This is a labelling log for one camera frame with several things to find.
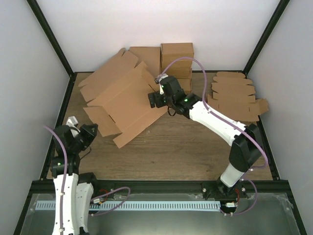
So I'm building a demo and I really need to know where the purple base loop cable right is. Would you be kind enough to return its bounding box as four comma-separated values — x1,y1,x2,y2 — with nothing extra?
223,178,258,217

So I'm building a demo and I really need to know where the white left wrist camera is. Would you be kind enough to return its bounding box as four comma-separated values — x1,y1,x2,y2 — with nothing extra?
66,116,78,128

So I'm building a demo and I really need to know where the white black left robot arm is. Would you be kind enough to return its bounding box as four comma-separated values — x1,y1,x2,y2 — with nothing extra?
50,124,100,235

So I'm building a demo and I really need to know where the stacked cardboard box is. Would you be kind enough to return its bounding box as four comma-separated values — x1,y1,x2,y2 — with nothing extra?
161,59,193,70
161,43,194,62
163,67,192,79
129,47,161,78

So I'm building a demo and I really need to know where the light blue slotted cable duct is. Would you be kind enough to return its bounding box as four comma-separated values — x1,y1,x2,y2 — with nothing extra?
35,201,221,212

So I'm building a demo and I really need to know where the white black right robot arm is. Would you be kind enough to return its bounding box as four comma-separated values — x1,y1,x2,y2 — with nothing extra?
148,74,265,197

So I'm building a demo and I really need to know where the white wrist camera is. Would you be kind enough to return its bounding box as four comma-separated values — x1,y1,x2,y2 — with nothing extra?
66,116,78,128
155,73,168,94

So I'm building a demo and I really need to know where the black right frame post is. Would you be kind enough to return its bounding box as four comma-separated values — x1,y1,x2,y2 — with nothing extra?
243,0,290,75

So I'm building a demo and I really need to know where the top right stacked cardboard box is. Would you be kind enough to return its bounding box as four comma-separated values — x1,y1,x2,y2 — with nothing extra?
161,43,194,62

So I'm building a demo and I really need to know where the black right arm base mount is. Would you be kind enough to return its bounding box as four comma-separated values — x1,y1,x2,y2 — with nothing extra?
201,179,247,200

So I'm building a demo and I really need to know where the front right folded cardboard box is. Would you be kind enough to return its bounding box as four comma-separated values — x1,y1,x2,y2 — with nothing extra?
178,78,192,94

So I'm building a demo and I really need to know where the black left frame post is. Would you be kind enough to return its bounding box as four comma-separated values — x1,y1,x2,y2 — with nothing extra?
26,0,74,77

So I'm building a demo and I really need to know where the clear plastic sheet cover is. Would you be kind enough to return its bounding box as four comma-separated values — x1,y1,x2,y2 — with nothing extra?
19,192,294,235

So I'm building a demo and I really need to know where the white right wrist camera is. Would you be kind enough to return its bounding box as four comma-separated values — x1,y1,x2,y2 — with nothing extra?
155,73,168,94

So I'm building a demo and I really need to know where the top flat cardboard blank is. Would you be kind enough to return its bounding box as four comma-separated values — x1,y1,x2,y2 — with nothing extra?
207,95,268,122

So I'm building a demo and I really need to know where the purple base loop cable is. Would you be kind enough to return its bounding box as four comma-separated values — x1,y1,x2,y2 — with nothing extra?
223,178,258,217
88,187,132,217

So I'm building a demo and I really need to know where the pile of flat cardboard blanks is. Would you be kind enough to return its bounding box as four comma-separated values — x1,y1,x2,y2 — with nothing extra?
211,71,256,96

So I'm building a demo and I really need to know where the large cardboard box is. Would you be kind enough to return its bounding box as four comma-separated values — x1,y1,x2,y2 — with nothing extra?
79,48,166,148

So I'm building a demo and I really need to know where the black aluminium front rail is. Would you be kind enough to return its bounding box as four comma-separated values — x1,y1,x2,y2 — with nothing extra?
31,180,289,194

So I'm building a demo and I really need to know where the black frame post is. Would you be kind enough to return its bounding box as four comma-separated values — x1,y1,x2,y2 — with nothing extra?
26,0,74,77
243,0,290,75

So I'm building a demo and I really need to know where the purple base loop cable left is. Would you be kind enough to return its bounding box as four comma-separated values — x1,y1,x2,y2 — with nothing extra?
88,187,132,217

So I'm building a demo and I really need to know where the top left stacked cardboard box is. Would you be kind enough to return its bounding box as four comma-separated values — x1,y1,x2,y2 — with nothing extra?
129,47,161,78

